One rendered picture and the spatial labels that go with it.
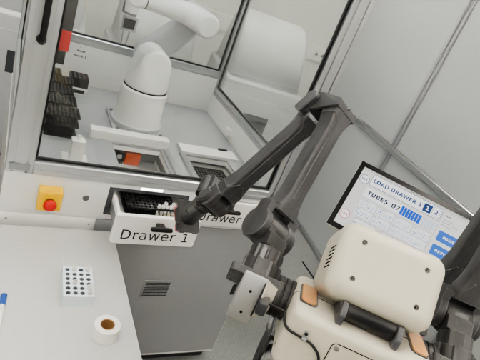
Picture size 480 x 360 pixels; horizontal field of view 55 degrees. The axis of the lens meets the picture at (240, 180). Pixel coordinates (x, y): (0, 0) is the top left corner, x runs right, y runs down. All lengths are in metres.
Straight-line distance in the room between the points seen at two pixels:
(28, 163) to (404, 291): 1.14
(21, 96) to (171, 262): 0.85
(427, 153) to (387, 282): 2.07
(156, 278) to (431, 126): 1.84
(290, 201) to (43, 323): 0.72
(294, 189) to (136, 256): 0.93
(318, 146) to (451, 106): 1.85
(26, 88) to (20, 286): 0.55
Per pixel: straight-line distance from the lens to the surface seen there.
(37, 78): 1.43
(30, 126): 1.49
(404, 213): 1.93
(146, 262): 1.85
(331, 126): 1.13
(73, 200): 1.63
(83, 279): 1.43
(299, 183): 1.05
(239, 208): 1.79
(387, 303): 0.89
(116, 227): 1.51
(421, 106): 3.05
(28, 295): 1.41
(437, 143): 2.88
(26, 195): 1.61
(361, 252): 0.89
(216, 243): 1.89
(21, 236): 1.61
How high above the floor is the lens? 1.74
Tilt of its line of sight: 24 degrees down
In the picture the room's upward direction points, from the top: 22 degrees clockwise
